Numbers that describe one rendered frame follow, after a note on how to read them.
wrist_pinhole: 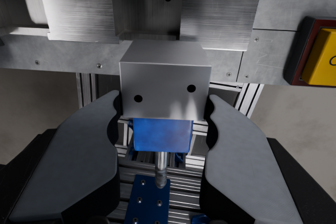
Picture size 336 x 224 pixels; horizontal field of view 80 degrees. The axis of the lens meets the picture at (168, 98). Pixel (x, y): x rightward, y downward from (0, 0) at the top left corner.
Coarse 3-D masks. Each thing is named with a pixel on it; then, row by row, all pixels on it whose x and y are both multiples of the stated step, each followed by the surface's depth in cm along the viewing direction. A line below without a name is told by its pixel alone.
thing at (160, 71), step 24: (144, 48) 13; (168, 48) 13; (192, 48) 14; (120, 72) 11; (144, 72) 11; (168, 72) 11; (192, 72) 11; (144, 96) 12; (168, 96) 12; (192, 96) 12; (144, 120) 14; (168, 120) 14; (192, 120) 14; (144, 144) 15; (168, 144) 15
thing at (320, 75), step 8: (320, 32) 22; (328, 32) 21; (320, 40) 22; (328, 40) 21; (312, 48) 23; (320, 48) 22; (328, 48) 21; (312, 56) 23; (320, 56) 22; (328, 56) 22; (312, 64) 23; (320, 64) 22; (328, 64) 22; (304, 72) 24; (312, 72) 23; (320, 72) 22; (328, 72) 22; (304, 80) 24; (312, 80) 23; (320, 80) 23; (328, 80) 23
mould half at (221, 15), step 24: (48, 0) 16; (72, 0) 16; (96, 0) 15; (192, 0) 15; (216, 0) 15; (240, 0) 15; (48, 24) 17; (72, 24) 16; (96, 24) 16; (192, 24) 16; (216, 24) 16; (240, 24) 16; (216, 48) 17; (240, 48) 17
